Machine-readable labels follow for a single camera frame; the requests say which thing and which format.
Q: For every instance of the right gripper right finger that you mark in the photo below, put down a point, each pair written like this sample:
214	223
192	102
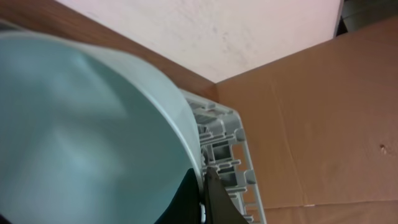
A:
218	205

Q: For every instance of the light blue bowl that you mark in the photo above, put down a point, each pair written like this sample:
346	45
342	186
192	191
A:
89	134

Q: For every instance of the grey dishwasher rack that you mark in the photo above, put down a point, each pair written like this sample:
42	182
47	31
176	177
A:
224	147

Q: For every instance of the cardboard box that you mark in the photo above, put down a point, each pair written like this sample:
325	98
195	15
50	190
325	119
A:
321	126

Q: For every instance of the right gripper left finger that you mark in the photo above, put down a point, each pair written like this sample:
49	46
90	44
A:
185	206

